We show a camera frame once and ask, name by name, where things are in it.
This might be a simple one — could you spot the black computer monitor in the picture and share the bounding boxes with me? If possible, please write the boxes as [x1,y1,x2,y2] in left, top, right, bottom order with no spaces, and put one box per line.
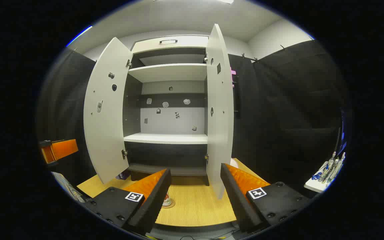
[335,112,348,157]

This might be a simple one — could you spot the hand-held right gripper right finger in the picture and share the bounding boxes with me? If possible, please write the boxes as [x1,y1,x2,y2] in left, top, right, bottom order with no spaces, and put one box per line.
[220,163,312,233]

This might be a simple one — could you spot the clear plastic bottle white label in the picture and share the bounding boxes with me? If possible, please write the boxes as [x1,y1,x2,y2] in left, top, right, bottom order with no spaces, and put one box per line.
[162,191,176,209]

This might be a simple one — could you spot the blue and white box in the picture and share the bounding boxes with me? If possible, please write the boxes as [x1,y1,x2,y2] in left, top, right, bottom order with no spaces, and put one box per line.
[115,170,132,181]

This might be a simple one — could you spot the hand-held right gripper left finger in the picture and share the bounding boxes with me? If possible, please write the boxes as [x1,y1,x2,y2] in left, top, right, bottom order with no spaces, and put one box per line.
[85,168,172,235]

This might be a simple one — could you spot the white cabinet door with stickers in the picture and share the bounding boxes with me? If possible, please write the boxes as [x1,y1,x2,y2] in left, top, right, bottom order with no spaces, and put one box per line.
[83,37,134,184]
[205,23,235,200]

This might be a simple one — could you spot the printed papers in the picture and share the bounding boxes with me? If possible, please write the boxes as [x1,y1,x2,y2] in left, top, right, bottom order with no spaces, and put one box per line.
[51,172,86,203]

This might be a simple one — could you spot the black backdrop cloth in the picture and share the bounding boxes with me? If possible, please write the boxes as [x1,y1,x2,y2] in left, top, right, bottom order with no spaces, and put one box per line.
[37,40,349,197]

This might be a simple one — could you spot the white cabinet with dark interior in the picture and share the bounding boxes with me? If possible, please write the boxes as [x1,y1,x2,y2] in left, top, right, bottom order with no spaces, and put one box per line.
[122,35,211,186]

